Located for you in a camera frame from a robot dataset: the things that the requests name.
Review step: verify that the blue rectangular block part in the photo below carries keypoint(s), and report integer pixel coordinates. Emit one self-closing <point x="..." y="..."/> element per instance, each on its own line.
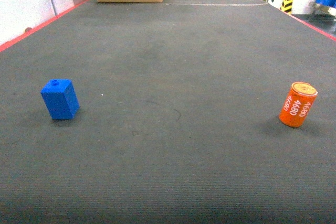
<point x="60" y="99"/>

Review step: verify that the orange cylindrical cap 4680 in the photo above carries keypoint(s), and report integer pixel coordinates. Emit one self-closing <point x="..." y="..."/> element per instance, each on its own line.
<point x="297" y="104"/>

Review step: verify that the yellow black striped cone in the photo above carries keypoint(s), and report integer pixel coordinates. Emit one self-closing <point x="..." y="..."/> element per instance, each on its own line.
<point x="286" y="6"/>

